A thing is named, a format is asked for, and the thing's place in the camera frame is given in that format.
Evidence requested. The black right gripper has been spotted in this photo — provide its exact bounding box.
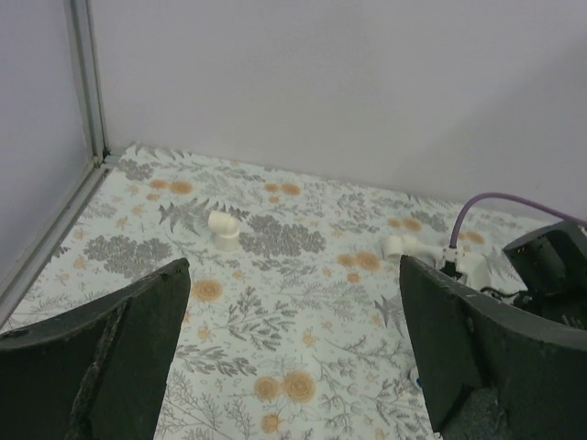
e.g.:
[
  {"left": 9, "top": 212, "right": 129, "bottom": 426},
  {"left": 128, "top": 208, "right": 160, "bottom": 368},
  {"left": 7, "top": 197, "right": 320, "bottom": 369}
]
[{"left": 399, "top": 222, "right": 586, "bottom": 439}]

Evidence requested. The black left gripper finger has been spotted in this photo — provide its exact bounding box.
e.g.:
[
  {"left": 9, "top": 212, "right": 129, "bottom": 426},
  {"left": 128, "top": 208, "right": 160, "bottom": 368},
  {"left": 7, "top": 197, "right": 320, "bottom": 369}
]
[{"left": 1, "top": 258, "right": 191, "bottom": 439}]

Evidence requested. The white PVC elbow fitting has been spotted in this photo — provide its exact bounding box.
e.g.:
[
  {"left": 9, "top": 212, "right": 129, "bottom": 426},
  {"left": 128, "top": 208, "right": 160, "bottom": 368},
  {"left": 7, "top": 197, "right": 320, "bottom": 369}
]
[{"left": 207, "top": 211, "right": 240, "bottom": 252}]

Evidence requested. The white faucet with elbow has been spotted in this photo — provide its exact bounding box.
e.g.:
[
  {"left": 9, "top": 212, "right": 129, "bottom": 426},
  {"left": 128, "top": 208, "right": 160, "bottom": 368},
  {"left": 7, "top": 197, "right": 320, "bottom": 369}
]
[{"left": 382, "top": 236, "right": 444, "bottom": 263}]

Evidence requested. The floral patterned table mat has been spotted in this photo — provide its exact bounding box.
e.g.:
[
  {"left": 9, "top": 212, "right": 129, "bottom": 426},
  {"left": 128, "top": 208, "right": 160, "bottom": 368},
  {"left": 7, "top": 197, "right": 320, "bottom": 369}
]
[{"left": 0, "top": 142, "right": 560, "bottom": 440}]

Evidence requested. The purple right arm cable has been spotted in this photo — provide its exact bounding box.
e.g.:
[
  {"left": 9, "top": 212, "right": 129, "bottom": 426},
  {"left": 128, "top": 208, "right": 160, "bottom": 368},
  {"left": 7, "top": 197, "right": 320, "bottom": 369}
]
[{"left": 449, "top": 192, "right": 587, "bottom": 251}]

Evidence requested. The aluminium left corner post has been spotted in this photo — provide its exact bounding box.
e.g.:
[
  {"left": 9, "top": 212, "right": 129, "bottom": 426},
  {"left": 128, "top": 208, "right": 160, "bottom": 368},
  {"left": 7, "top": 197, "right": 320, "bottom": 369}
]
[{"left": 63, "top": 0, "right": 124, "bottom": 168}]

